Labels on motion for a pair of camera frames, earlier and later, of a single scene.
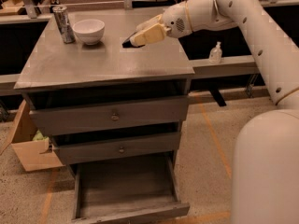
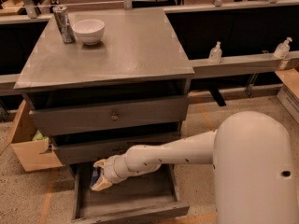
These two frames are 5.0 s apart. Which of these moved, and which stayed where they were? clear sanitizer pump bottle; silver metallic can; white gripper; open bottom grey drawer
Moved: white gripper
Stayed: clear sanitizer pump bottle; open bottom grey drawer; silver metallic can
